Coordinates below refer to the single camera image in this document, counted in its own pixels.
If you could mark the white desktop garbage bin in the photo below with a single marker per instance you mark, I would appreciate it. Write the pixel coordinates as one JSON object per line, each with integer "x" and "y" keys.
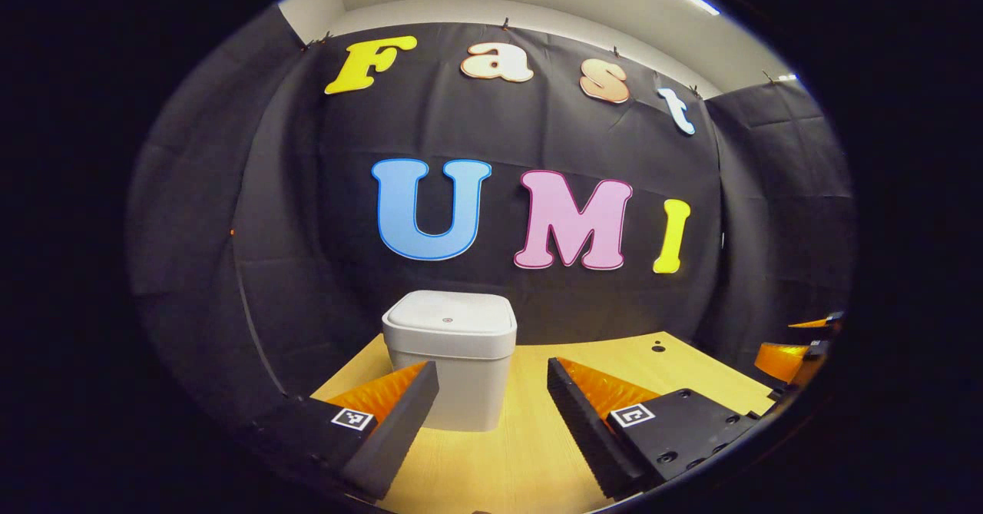
{"x": 453, "y": 360}

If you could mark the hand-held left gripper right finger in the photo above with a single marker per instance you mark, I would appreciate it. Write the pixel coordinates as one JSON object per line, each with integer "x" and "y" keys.
{"x": 576, "y": 429}

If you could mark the wooden desktop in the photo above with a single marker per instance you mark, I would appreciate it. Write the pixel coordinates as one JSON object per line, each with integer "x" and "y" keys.
{"x": 522, "y": 456}

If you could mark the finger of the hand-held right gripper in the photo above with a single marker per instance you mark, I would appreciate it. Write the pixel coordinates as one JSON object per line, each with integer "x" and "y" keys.
{"x": 783, "y": 360}
{"x": 822, "y": 321}

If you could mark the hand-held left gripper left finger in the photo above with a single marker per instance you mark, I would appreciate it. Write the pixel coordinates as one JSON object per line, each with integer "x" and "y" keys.
{"x": 399, "y": 437}

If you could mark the black backdrop cloth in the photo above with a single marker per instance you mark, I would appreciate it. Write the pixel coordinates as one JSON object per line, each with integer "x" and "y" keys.
{"x": 537, "y": 137}

